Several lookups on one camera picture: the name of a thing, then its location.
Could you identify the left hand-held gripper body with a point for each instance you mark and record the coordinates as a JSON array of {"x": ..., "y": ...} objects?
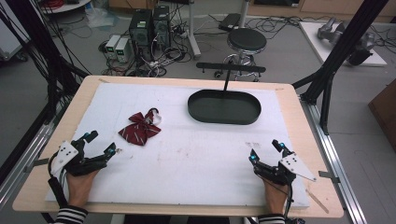
[{"x": 81, "y": 165}]

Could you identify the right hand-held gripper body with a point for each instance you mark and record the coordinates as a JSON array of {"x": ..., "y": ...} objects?
[{"x": 280, "y": 172}]

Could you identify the red striped bow tie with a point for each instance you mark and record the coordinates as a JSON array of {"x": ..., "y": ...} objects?
[{"x": 139, "y": 129}]

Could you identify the person's left hand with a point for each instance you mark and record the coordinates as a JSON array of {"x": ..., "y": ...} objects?
[{"x": 80, "y": 188}]

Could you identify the person's right hand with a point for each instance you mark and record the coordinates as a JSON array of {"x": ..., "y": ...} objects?
[{"x": 275, "y": 196}]

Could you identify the wooden table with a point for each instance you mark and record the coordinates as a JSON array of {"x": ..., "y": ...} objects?
[{"x": 314, "y": 124}]

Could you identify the grey metal clip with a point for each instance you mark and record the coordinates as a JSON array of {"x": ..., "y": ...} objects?
[
  {"x": 36, "y": 163},
  {"x": 328, "y": 176}
]

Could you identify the thin wooden stick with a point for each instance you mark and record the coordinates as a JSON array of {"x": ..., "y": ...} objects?
[{"x": 317, "y": 201}]

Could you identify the black oval tray hanger stand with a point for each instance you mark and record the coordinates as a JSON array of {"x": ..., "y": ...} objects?
[{"x": 224, "y": 109}]

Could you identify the white foam mat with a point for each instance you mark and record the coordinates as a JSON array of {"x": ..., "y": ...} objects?
[{"x": 186, "y": 161}]

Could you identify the white power supply unit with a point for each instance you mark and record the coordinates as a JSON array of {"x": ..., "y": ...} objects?
[
  {"x": 111, "y": 45},
  {"x": 122, "y": 49}
]

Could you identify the person's dark lap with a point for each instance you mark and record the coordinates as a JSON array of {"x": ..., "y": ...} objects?
[{"x": 174, "y": 220}]

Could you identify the black round stool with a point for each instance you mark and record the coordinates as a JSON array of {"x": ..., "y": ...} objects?
[{"x": 247, "y": 39}]

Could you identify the white floor board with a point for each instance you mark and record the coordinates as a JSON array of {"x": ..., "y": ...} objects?
[{"x": 314, "y": 40}]

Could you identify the brown wooden cabinet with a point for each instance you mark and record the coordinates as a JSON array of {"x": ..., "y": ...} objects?
[{"x": 386, "y": 112}]

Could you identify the clear plastic bag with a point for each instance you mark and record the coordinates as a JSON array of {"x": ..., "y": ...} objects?
[{"x": 101, "y": 17}]

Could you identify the black computer tower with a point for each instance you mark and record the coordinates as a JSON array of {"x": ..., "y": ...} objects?
[
  {"x": 140, "y": 26},
  {"x": 162, "y": 25}
]

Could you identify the white round table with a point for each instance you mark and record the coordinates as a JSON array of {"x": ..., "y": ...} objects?
[{"x": 67, "y": 6}]

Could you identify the black flat box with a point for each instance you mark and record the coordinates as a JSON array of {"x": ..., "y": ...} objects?
[{"x": 229, "y": 21}]

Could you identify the white desk leg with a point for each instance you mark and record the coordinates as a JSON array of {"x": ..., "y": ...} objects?
[{"x": 192, "y": 31}]

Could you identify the aluminium rail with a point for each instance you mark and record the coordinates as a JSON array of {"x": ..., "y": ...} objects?
[
  {"x": 336, "y": 168},
  {"x": 21, "y": 168}
]

